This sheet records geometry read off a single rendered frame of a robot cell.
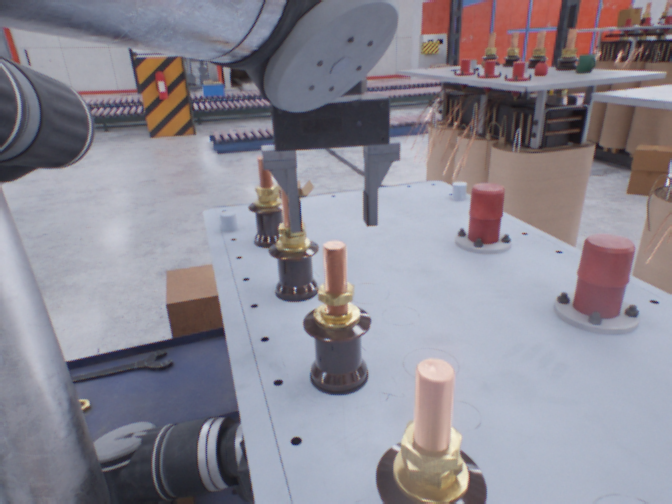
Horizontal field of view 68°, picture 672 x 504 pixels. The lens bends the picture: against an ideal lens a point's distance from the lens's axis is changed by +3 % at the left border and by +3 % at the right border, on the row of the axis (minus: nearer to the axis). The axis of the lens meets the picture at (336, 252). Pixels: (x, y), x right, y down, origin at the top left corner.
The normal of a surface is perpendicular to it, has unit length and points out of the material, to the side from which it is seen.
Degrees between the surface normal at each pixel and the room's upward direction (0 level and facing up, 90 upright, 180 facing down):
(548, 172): 90
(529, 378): 0
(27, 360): 70
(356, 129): 90
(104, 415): 0
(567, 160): 90
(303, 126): 90
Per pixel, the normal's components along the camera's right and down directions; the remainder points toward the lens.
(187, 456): -0.21, -0.39
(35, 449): 0.50, -0.01
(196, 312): 0.29, 0.38
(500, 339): -0.04, -0.91
